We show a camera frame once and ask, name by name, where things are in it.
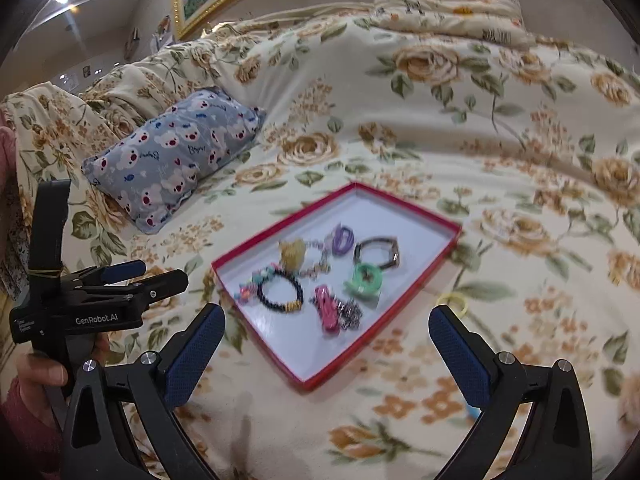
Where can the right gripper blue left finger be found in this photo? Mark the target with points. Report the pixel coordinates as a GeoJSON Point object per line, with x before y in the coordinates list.
{"type": "Point", "coordinates": [187, 354]}

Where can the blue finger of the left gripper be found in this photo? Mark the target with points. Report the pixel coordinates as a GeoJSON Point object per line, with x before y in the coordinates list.
{"type": "Point", "coordinates": [120, 272]}
{"type": "Point", "coordinates": [141, 294]}

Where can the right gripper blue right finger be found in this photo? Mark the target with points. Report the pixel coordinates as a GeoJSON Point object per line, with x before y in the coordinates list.
{"type": "Point", "coordinates": [466, 354]}

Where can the colourful bead charm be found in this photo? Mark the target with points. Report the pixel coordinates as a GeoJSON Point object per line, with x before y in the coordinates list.
{"type": "Point", "coordinates": [247, 291]}

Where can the pink hair clip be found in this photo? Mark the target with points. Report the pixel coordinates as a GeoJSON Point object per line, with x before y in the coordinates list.
{"type": "Point", "coordinates": [326, 305]}

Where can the gold rhinestone hair clip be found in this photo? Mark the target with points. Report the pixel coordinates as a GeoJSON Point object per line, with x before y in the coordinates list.
{"type": "Point", "coordinates": [292, 255]}

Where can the left hand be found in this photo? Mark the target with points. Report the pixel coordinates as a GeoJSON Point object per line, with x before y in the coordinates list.
{"type": "Point", "coordinates": [29, 430]}

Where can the grey bear print pillow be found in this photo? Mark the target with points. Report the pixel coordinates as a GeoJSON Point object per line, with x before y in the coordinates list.
{"type": "Point", "coordinates": [154, 170]}

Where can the floral cream blanket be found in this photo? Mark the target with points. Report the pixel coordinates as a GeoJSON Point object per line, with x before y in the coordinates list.
{"type": "Point", "coordinates": [534, 153]}

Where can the folded cream patterned blanket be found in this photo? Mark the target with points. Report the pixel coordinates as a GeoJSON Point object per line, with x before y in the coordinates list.
{"type": "Point", "coordinates": [496, 21]}

